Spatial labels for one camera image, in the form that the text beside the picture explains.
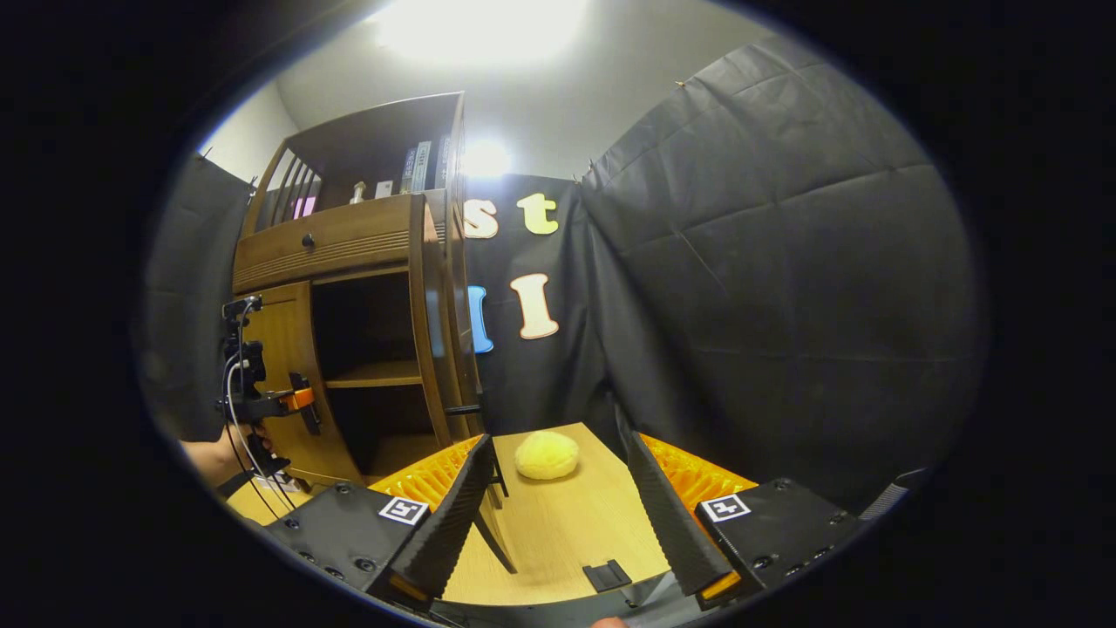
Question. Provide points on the small white box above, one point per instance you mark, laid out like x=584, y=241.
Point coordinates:
x=384, y=189

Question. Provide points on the small silver figurine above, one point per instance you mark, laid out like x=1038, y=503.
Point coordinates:
x=357, y=194

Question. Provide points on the wooden double-door shoe cabinet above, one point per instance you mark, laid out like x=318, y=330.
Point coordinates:
x=349, y=139

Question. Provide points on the blue-grey book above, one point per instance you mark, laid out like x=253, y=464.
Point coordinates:
x=408, y=173

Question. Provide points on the wooden cabinet door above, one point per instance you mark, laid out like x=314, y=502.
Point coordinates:
x=427, y=331
x=292, y=331

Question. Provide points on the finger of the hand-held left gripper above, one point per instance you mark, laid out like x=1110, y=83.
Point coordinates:
x=301, y=400

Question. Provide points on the black backdrop cloth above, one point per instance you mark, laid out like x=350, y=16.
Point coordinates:
x=785, y=305

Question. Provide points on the small black bracket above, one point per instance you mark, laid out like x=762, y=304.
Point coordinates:
x=606, y=576

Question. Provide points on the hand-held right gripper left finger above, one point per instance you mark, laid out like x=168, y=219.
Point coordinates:
x=449, y=523

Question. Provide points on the yellow fluffy ball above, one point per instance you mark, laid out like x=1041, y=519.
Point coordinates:
x=547, y=455

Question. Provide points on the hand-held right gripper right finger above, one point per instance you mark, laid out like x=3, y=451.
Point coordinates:
x=667, y=523

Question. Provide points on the wooden cabinet drawer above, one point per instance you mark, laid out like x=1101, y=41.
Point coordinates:
x=349, y=231

